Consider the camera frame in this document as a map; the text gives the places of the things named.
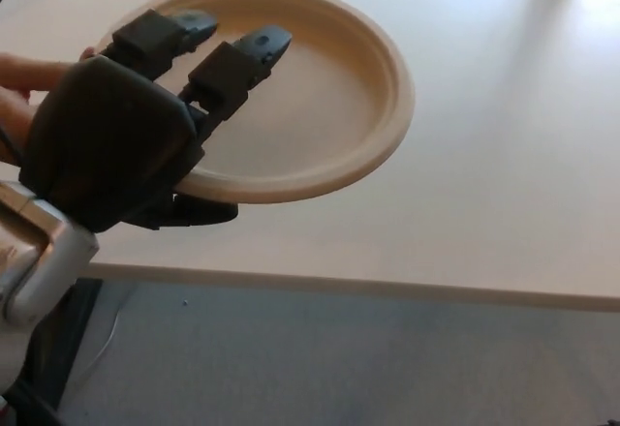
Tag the beige paper plate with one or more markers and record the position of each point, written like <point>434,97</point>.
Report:
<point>315,106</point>

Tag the person's bare hand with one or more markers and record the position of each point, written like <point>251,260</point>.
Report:
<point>29,72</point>

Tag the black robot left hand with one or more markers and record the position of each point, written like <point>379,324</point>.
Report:
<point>106,140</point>

